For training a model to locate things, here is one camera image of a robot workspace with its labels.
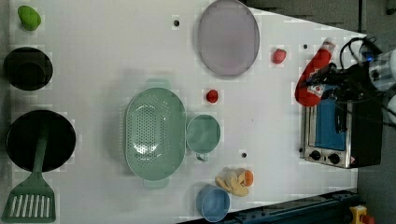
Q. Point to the large black cup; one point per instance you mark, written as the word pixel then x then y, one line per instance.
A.
pixel 25 133

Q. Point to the red toy strawberry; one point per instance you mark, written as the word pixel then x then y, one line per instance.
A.
pixel 279 56

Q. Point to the yellow red emergency button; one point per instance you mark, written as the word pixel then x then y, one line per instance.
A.
pixel 360 216

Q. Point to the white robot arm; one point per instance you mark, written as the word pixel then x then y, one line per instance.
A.
pixel 364 52

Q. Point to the small black cup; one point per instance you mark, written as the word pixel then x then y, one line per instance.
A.
pixel 28 69

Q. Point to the blue cup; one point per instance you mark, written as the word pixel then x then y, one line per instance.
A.
pixel 213 203

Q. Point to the grey round plate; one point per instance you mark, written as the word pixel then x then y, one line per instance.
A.
pixel 228 38

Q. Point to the small red toy tomato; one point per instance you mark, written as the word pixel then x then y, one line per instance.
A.
pixel 212 96

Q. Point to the black toaster oven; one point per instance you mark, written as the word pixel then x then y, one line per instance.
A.
pixel 343 135

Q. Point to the green mug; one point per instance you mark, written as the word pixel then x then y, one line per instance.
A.
pixel 202 135

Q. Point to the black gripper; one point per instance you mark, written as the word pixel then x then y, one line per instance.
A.
pixel 348 85

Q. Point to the red plush ketchup bottle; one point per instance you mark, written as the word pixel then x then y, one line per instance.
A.
pixel 308 91

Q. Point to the green slotted spatula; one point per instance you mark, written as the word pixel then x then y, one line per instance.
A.
pixel 33 200

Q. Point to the green toy fruit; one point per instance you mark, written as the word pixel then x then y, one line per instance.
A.
pixel 29 17

